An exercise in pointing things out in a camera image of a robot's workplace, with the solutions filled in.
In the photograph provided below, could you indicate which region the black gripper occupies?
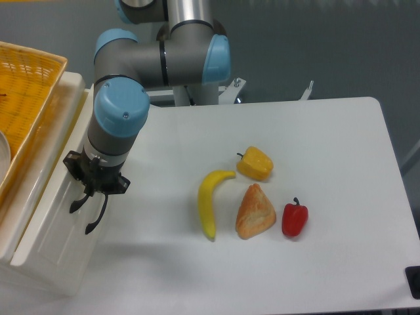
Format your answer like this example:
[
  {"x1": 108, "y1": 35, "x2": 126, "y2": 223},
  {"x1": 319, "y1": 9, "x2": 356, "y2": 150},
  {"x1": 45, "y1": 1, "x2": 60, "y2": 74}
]
[{"x1": 63, "y1": 150, "x2": 131, "y2": 195}]

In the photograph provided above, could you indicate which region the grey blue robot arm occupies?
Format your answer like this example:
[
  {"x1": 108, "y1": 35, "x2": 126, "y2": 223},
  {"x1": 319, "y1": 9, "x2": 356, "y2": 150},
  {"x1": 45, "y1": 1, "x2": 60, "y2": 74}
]
[{"x1": 64, "y1": 1, "x2": 231, "y2": 197}]

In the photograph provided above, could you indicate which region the white drawer cabinet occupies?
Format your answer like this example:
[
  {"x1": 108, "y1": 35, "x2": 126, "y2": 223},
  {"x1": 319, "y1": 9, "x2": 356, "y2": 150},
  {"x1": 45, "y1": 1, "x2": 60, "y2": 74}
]
[{"x1": 1, "y1": 72, "x2": 104, "y2": 295}]

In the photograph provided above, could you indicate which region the white plate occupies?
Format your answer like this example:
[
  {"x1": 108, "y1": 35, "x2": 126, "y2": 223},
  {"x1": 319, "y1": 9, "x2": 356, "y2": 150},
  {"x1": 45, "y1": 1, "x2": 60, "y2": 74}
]
[{"x1": 0, "y1": 132, "x2": 11, "y2": 181}]

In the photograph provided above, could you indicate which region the yellow banana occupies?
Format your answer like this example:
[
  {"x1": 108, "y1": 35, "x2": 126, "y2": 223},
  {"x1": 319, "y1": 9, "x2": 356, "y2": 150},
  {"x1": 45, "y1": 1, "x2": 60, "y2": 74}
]
[{"x1": 197, "y1": 170, "x2": 236, "y2": 241}]

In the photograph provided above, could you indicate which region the yellow wicker basket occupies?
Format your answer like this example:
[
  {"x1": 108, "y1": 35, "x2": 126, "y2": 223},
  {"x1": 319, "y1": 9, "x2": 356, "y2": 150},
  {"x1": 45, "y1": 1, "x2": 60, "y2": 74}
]
[{"x1": 1, "y1": 41, "x2": 68, "y2": 200}]

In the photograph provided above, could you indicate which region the yellow bell pepper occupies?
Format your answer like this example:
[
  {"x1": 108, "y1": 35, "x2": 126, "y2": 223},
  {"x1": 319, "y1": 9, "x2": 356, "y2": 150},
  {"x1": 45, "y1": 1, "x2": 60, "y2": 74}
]
[{"x1": 236, "y1": 146, "x2": 274, "y2": 181}]

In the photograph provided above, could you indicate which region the orange bread wedge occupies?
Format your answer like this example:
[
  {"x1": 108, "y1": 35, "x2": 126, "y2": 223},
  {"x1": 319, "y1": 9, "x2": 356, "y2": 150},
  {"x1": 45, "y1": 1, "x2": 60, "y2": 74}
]
[{"x1": 236, "y1": 183, "x2": 276, "y2": 240}]

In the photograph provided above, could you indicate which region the red bell pepper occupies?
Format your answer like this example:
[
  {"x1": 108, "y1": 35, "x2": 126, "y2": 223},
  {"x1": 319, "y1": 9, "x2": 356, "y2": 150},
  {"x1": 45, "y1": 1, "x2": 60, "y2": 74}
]
[{"x1": 282, "y1": 197, "x2": 308, "y2": 238}]

